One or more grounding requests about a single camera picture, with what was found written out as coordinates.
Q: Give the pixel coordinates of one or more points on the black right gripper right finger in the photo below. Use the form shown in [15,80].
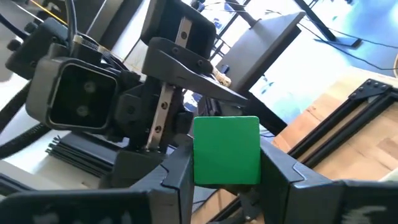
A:
[289,193]

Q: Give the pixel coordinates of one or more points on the white printed can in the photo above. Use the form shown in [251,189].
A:
[222,77]

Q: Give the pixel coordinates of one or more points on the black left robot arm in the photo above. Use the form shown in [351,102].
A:
[34,46]

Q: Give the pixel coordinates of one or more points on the black desk leg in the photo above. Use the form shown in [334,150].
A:
[314,18]

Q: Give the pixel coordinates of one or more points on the green wooden cube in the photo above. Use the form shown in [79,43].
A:
[227,149]

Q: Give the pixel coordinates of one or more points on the black aluminium table frame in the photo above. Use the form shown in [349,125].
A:
[370,88]

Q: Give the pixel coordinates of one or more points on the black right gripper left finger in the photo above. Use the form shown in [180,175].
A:
[174,193]

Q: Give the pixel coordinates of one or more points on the black finned heatsink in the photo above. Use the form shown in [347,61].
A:
[81,155]

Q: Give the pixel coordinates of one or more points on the gray desk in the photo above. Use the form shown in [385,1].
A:
[264,46]

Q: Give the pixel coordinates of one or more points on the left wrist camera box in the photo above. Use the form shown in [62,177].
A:
[82,96]

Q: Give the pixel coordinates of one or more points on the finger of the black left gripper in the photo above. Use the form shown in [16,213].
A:
[180,67]
[136,168]

